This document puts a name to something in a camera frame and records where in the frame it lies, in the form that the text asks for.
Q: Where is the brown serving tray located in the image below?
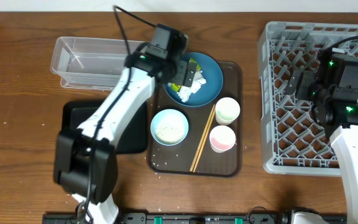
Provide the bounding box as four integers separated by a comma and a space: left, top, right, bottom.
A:
147, 60, 243, 178

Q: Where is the black plastic tray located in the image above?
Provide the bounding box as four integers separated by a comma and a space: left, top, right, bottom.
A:
62, 100, 148, 154

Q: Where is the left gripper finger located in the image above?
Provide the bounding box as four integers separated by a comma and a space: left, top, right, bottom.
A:
174, 60, 188, 85
183, 62, 197, 87

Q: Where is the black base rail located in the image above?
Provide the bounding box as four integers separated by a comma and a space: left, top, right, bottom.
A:
41, 212, 291, 224

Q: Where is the white cup green inside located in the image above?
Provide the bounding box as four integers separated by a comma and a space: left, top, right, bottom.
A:
215, 97, 241, 126

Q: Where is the dark blue plate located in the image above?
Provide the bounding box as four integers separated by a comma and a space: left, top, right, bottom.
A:
164, 52, 223, 107

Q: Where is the light blue bowl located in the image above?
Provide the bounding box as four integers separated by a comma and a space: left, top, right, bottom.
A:
150, 109, 189, 146

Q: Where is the white cup pink inside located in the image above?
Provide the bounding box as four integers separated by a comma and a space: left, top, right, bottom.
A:
209, 126, 236, 153

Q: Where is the white tissue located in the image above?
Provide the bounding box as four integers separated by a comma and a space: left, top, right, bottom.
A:
177, 70, 206, 103

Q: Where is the wooden chopstick left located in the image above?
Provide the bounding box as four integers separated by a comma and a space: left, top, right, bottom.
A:
189, 104, 215, 172

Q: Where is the green orange snack wrapper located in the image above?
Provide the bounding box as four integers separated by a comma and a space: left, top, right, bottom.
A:
168, 58, 201, 92

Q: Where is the grey dishwasher rack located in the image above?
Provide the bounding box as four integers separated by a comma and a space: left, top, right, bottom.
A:
257, 21, 358, 177

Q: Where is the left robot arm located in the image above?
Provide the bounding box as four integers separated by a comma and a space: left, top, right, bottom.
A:
53, 24, 196, 223

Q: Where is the clear plastic bin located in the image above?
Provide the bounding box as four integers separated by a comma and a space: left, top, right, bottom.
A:
50, 36, 145, 91

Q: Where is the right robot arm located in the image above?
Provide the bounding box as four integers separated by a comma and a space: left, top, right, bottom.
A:
284, 48, 358, 223

